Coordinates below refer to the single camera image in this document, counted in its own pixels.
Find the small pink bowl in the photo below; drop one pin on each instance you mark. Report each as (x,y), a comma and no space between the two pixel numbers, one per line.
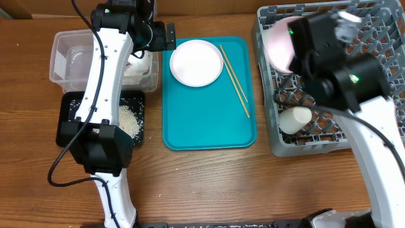
(278,45)

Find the teal serving tray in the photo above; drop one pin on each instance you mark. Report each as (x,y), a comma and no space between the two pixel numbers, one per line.
(209,117)

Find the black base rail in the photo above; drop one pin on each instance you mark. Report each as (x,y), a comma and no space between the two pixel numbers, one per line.
(294,223)

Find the black tray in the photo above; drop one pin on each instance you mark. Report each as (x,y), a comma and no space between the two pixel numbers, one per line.
(70,103)

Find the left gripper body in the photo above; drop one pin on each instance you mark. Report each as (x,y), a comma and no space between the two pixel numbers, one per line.
(158,40)

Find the grey dishwasher rack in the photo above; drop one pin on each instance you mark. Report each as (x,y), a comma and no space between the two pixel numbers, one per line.
(381,34)

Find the white cup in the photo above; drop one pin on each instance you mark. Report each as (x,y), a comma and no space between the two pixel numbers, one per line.
(294,119)

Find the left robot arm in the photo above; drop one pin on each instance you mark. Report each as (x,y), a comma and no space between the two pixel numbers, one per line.
(120,29)

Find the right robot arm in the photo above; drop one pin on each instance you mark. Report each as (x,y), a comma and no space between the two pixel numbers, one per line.
(355,91)

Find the large white plate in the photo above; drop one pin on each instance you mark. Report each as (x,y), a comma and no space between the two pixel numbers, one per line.
(196,63)

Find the clear plastic bin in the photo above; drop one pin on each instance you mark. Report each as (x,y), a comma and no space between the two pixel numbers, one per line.
(71,58)

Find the wooden chopstick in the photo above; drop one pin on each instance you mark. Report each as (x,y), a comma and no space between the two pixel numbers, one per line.
(233,73)
(236,89)

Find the rice pile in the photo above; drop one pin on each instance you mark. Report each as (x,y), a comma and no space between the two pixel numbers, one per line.
(131,117)

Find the white napkin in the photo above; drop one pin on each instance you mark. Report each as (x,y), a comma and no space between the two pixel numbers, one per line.
(136,69)

